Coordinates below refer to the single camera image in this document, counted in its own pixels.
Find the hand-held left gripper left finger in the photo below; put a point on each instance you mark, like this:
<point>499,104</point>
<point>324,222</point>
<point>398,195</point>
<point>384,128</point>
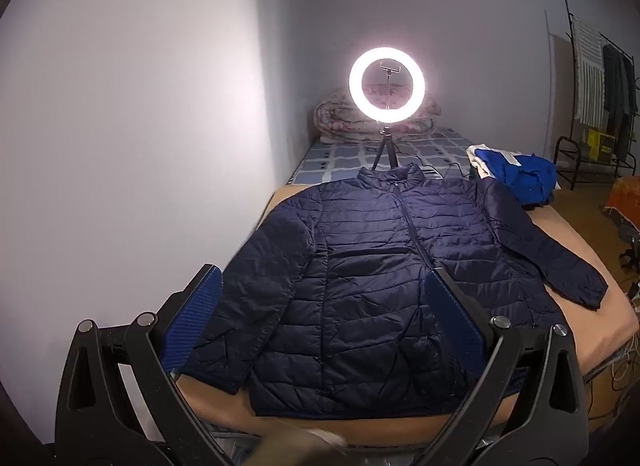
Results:
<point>195,316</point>

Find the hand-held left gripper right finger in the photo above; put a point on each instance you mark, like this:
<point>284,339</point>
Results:
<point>450,316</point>

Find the navy puffer jacket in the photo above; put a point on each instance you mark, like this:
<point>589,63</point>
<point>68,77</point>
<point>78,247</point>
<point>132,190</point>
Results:
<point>360,271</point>

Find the dark hanging clothes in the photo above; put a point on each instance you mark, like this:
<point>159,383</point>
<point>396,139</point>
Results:
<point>617,95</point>

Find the black clothes rack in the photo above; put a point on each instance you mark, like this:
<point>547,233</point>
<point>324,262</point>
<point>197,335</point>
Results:
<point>569,34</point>

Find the tan blanket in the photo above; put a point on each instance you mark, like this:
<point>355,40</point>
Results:
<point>565,226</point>

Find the white garment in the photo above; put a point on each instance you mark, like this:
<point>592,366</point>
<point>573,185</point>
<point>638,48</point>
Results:
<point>480,160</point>

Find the blue garment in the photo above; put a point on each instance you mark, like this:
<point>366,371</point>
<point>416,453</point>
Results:
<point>530,173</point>

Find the black tripod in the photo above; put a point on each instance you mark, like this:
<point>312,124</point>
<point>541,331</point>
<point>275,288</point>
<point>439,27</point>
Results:
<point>385,138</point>

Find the dark object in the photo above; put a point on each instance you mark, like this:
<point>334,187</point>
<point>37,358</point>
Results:
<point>631,241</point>

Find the blue patterned bed sheet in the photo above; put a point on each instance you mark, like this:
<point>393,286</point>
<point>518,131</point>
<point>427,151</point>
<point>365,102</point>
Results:
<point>330,160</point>

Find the black shoe rack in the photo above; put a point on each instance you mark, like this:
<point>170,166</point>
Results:
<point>567,141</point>

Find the orange patterned box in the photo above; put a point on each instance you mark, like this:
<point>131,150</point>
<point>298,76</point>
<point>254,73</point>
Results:
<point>625,198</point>

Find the yellow box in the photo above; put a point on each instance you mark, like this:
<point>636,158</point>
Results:
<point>600,141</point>

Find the folded floral quilt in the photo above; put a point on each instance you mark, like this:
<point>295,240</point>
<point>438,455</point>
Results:
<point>335,115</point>

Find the white leaning panel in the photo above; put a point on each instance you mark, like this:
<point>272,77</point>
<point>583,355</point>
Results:
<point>550,95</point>

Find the phone holder clamp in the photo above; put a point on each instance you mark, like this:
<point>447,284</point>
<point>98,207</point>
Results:
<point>390,67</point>

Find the striped hanging towel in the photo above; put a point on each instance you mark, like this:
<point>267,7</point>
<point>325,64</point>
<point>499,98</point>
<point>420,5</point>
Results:
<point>589,70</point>

